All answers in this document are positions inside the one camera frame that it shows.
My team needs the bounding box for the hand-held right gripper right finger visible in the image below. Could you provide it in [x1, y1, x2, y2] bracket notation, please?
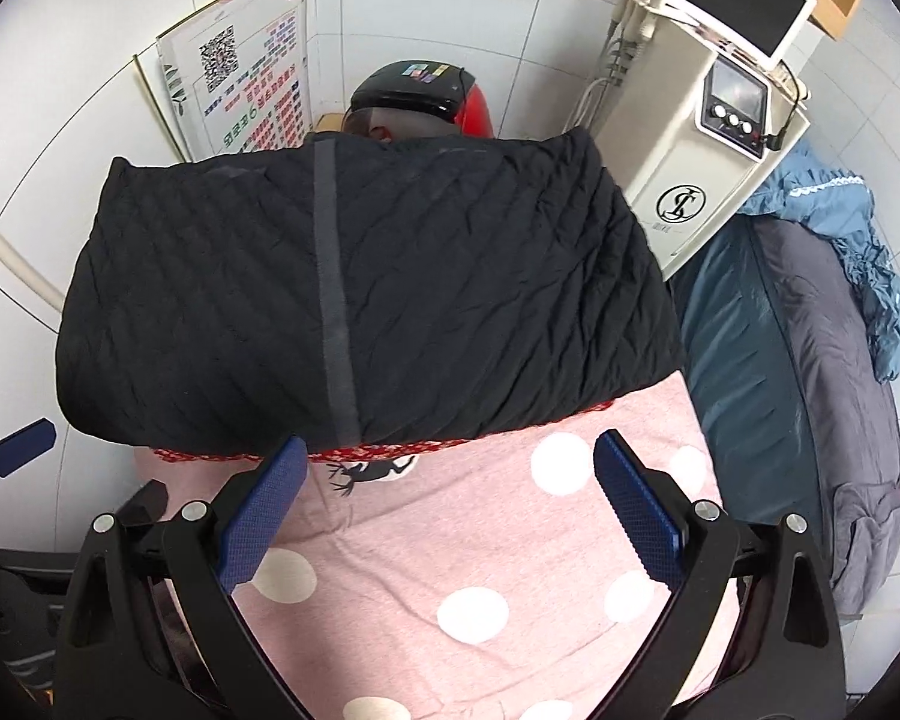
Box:
[592, 429, 848, 720]

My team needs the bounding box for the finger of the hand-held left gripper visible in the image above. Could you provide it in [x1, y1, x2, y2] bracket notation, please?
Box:
[0, 418, 58, 478]

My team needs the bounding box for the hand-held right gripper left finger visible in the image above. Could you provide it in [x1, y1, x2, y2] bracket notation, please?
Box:
[52, 433, 310, 720]

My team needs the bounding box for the black quilted jacket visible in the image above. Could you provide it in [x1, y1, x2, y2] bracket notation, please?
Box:
[55, 127, 687, 447]

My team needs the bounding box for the pink polka dot blanket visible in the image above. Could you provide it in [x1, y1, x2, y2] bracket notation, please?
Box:
[131, 371, 743, 720]

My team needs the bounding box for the white pipe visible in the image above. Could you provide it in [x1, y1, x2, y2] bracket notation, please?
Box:
[0, 195, 67, 317]

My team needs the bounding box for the grey quilt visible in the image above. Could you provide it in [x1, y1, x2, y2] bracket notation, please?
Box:
[750, 217, 900, 616]

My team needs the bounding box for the blue garment with white trim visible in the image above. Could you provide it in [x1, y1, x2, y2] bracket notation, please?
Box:
[742, 139, 900, 383]

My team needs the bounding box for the white machine with round logo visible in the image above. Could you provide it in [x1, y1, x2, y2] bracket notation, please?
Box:
[570, 0, 817, 282]

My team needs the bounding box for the black and red helmet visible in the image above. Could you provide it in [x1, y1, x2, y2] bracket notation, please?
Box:
[347, 60, 496, 142]

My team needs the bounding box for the wall poster with colourful print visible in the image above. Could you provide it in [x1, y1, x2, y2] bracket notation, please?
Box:
[135, 0, 317, 164]

